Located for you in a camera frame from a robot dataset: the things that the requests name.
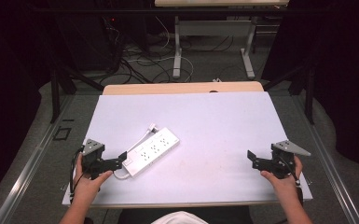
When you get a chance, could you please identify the black computer tower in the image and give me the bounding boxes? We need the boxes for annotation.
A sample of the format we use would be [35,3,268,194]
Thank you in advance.
[54,13,124,75]

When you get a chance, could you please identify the black horizontal bar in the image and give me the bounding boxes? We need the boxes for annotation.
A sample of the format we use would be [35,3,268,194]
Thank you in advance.
[32,7,328,15]

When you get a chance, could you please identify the person's white shirt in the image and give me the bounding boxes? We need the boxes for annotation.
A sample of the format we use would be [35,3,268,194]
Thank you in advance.
[151,210,209,224]

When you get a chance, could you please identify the white floor cable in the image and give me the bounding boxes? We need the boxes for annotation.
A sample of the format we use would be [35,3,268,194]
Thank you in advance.
[126,15,196,84]

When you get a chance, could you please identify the black floor cables bundle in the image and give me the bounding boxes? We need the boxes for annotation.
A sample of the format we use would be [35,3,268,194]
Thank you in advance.
[99,34,235,85]

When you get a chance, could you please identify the aluminium floor rail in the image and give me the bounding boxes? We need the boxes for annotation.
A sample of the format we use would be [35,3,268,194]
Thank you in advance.
[291,94,357,224]
[0,94,75,224]

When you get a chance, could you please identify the person's right hand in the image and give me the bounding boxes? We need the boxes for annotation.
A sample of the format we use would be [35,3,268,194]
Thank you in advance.
[260,155,303,203]

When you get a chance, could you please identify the person's left hand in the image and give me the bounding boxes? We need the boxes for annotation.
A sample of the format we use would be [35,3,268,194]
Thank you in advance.
[73,153,114,203]

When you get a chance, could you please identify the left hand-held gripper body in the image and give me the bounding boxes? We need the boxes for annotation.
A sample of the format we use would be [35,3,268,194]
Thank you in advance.
[81,138,108,181]

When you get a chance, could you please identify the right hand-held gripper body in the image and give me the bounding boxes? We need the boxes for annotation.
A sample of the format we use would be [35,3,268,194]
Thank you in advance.
[269,139,311,180]

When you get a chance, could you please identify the white board table cover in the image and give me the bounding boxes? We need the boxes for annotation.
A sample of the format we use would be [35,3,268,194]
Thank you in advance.
[62,91,313,207]

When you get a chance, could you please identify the dark curtain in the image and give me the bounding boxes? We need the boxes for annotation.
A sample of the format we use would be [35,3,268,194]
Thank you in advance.
[262,0,359,175]
[0,0,55,210]

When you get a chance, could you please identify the black metal stand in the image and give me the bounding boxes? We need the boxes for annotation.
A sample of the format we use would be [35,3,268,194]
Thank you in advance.
[49,63,104,124]
[262,60,317,125]

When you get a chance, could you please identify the white power strip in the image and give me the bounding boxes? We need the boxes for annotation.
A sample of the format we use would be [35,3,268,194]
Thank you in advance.
[121,126,181,178]

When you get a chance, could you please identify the white metal-legged desk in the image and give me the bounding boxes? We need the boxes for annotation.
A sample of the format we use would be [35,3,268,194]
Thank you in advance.
[154,0,290,80]

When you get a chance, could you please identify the person's dark pants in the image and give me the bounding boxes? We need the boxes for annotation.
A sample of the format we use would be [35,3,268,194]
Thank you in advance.
[117,204,254,224]

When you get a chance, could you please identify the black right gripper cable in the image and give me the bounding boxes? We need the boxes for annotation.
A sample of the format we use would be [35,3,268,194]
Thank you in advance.
[278,155,304,207]

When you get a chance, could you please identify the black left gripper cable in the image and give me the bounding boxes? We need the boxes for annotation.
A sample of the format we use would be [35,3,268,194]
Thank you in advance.
[69,147,86,202]

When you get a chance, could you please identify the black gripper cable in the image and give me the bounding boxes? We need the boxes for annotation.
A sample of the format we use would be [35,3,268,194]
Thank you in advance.
[278,155,304,207]
[69,147,86,202]

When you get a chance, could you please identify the white power strip cable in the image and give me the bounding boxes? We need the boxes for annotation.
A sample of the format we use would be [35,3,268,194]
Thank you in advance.
[113,130,153,180]

